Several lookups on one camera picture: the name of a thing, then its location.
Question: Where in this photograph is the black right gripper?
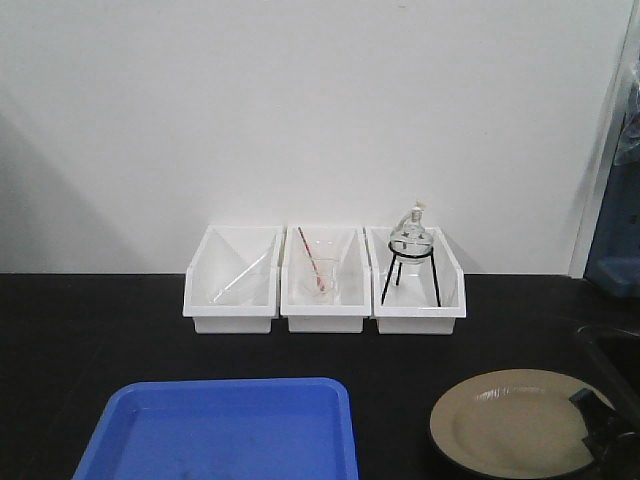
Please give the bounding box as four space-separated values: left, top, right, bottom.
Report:
569 388 639 479

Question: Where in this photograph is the beige plate with black rim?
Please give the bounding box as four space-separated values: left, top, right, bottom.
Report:
429 369 612 479

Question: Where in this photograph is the blue plastic tray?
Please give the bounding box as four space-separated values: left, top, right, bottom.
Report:
73 377 359 479

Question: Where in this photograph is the black sink basin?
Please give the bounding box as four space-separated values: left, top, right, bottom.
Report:
576 325 639 423

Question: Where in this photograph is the blue pegboard drying rack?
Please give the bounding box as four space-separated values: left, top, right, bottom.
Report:
585 80 639 299

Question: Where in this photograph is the white bin right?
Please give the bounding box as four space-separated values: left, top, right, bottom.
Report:
364 226 466 335

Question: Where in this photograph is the white bin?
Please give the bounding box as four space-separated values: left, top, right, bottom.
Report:
183 225 283 335
364 226 466 335
280 225 372 334

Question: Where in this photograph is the glass alcohol lamp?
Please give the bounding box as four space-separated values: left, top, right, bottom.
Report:
389 202 434 265

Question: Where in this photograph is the white bin middle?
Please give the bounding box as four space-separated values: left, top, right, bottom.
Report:
280 225 372 334

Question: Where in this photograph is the glass beaker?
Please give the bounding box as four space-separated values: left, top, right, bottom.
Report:
302 258 338 304

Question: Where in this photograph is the white bin left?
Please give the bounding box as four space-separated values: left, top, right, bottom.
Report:
183 225 283 335

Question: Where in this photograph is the glass rod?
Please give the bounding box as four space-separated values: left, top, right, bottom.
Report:
208 250 271 306

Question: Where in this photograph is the black wire tripod stand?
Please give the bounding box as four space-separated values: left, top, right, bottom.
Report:
380 241 442 307

